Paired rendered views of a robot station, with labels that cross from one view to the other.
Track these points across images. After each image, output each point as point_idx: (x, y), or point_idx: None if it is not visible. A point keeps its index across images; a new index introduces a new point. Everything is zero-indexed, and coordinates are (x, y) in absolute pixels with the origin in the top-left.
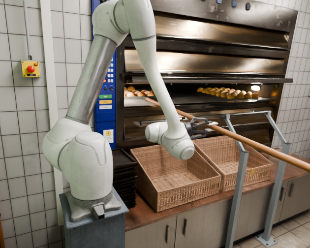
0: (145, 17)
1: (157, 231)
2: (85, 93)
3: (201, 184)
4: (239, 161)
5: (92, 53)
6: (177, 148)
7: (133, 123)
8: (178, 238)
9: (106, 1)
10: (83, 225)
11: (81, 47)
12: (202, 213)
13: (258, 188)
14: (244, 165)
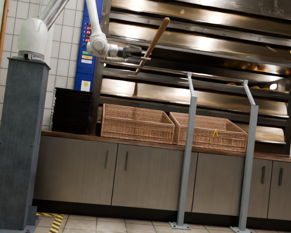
0: None
1: (96, 151)
2: (47, 10)
3: (149, 126)
4: (189, 107)
5: None
6: (92, 40)
7: (110, 82)
8: (118, 170)
9: None
10: (16, 61)
11: (75, 15)
12: (148, 154)
13: (221, 152)
14: (193, 110)
